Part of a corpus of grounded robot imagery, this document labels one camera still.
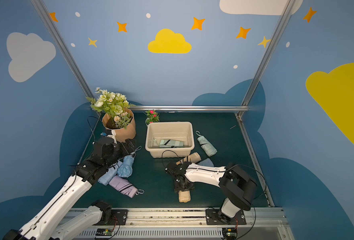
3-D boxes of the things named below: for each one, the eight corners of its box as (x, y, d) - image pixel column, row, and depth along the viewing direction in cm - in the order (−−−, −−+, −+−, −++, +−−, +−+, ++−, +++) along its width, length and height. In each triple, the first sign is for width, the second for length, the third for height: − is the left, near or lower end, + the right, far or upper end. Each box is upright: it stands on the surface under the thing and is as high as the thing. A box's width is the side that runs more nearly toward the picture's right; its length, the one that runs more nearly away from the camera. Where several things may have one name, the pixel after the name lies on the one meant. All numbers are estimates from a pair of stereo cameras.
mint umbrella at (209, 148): (209, 157, 99) (210, 155, 97) (191, 136, 110) (191, 133, 108) (216, 152, 101) (217, 150, 99) (197, 132, 112) (198, 130, 110)
